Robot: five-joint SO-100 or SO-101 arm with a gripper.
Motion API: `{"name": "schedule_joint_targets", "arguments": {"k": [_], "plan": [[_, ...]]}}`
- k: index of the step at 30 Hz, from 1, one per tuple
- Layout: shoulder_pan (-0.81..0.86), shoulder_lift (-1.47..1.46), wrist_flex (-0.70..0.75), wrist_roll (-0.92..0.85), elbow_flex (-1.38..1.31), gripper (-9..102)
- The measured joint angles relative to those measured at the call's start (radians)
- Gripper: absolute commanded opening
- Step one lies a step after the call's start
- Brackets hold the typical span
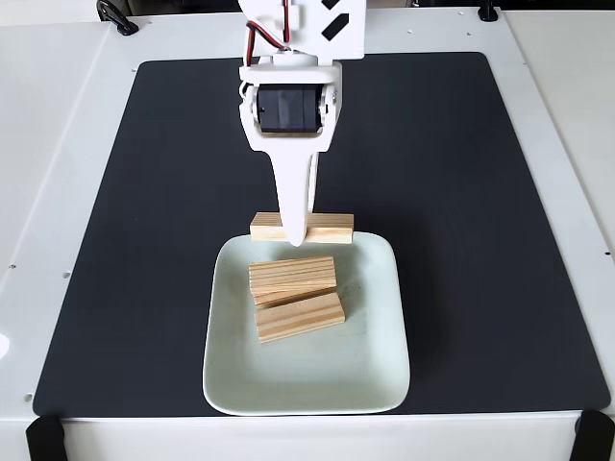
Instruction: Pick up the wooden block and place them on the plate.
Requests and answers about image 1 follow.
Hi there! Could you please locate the striped wooden block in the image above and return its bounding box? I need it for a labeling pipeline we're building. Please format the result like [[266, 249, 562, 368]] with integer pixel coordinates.
[[248, 255, 338, 296]]

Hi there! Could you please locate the black rubber mat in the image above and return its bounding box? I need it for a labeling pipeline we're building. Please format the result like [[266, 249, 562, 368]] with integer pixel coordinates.
[[32, 51, 611, 418]]

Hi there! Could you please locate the red black white servo cable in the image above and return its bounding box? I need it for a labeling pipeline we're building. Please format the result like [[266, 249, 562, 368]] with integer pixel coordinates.
[[243, 0, 295, 67]]

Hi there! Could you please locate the pale green square plate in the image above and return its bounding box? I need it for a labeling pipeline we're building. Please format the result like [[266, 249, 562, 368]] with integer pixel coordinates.
[[201, 230, 412, 417]]

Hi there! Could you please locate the grooved wooden block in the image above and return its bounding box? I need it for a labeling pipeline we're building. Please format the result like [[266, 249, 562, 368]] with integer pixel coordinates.
[[253, 292, 347, 345], [253, 283, 338, 307]]

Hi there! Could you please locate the smooth wooden block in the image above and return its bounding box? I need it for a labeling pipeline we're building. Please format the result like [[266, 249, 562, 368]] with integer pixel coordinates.
[[249, 211, 356, 246]]

